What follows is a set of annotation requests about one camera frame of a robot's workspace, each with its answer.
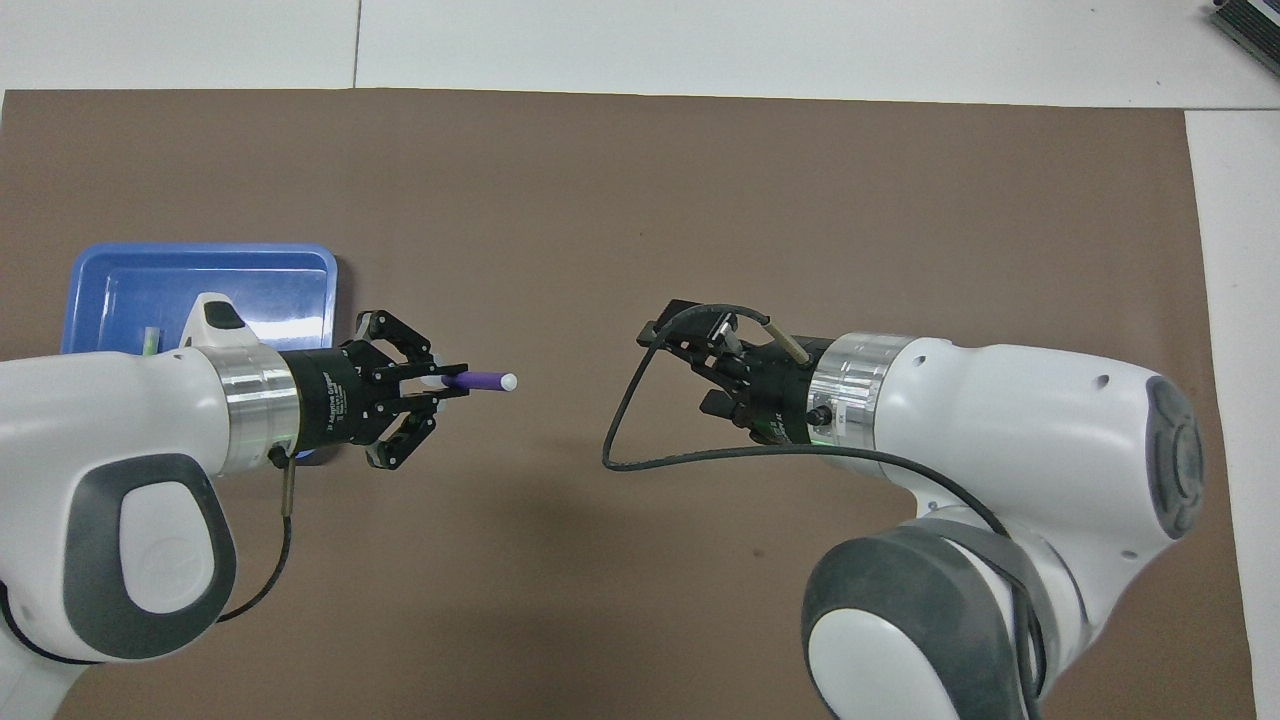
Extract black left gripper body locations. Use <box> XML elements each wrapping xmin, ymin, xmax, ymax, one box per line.
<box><xmin>280</xmin><ymin>340</ymin><xmax>379</xmax><ymax>461</ymax></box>

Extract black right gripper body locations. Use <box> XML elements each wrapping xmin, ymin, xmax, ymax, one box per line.
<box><xmin>735</xmin><ymin>335</ymin><xmax>833</xmax><ymax>446</ymax></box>

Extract purple pen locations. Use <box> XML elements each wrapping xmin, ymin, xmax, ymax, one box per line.
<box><xmin>422</xmin><ymin>371</ymin><xmax>519</xmax><ymax>393</ymax></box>

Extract blue plastic tray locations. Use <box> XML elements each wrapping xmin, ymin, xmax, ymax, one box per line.
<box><xmin>60</xmin><ymin>243</ymin><xmax>339</xmax><ymax>466</ymax></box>

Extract brown table mat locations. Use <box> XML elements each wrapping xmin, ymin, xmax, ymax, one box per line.
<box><xmin>0</xmin><ymin>88</ymin><xmax>1259</xmax><ymax>720</ymax></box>

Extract dark striped box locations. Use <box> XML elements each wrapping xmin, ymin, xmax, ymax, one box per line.
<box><xmin>1205</xmin><ymin>0</ymin><xmax>1280</xmax><ymax>51</ymax></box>

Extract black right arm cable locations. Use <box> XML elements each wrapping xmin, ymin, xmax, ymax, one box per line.
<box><xmin>601</xmin><ymin>303</ymin><xmax>1049</xmax><ymax>720</ymax></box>

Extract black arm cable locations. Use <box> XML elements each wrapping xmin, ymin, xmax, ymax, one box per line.
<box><xmin>601</xmin><ymin>303</ymin><xmax>1049</xmax><ymax>720</ymax></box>
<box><xmin>0</xmin><ymin>455</ymin><xmax>299</xmax><ymax>666</ymax></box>

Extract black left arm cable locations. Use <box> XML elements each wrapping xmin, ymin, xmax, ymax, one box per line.
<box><xmin>0</xmin><ymin>455</ymin><xmax>299</xmax><ymax>666</ymax></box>

